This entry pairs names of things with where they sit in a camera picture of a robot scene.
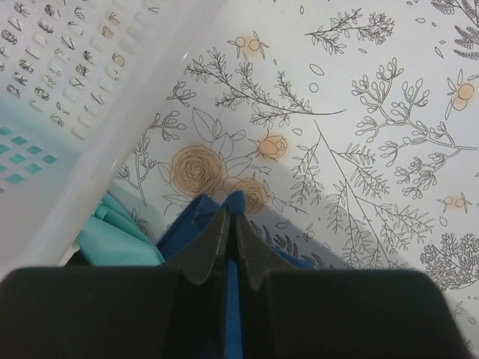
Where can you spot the teal folded t-shirt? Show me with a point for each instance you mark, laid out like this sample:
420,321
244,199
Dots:
110,237

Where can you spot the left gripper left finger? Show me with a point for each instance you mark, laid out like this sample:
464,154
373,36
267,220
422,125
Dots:
87,311

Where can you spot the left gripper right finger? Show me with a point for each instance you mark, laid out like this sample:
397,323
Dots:
372,313

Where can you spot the white plastic basket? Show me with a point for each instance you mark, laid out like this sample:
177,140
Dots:
78,80

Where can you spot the navy blue mickey t-shirt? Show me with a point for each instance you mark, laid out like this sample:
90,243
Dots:
233,296

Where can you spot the floral patterned table mat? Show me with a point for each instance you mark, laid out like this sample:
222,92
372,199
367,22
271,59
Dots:
350,126

